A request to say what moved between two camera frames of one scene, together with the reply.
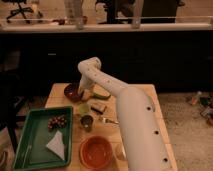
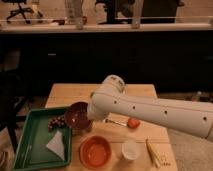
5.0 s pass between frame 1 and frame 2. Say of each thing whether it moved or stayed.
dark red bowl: moved
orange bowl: stayed
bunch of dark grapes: stayed
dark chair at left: stayed
